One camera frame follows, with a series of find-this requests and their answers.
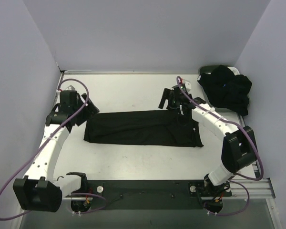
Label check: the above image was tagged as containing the black printed t shirt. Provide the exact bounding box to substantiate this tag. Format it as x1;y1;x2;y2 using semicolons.
83;110;204;147

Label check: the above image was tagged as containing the dark grey plastic basket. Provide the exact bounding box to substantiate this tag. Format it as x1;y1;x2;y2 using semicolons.
197;64;241;113

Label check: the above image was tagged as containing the black t shirt pile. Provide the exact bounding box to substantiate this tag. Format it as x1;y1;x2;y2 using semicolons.
198;65;252;116

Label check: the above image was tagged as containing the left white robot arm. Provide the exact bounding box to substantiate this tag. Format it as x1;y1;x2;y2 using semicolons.
13;86;99;212

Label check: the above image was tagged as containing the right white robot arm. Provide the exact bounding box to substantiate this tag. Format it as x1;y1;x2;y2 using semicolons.
158;84;257;187

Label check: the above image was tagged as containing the white t shirt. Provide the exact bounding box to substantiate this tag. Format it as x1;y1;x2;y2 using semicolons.
228;67;240;75

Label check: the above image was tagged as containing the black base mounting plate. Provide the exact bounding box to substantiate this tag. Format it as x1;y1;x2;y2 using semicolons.
71;180;232;212

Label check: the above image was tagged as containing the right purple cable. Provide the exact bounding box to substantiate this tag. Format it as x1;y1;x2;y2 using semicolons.
176;76;264;216

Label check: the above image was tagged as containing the purple cable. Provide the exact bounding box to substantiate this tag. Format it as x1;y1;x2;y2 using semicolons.
176;76;264;216
0;78;108;220

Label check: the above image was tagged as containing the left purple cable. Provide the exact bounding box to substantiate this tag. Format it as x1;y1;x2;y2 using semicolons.
0;78;108;220

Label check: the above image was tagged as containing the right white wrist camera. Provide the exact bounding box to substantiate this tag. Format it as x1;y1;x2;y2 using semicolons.
180;79;192;93

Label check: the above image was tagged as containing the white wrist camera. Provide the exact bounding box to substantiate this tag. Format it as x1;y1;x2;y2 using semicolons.
180;79;192;93
56;85;76;93

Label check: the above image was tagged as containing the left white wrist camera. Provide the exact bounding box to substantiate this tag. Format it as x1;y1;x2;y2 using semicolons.
56;85;76;93

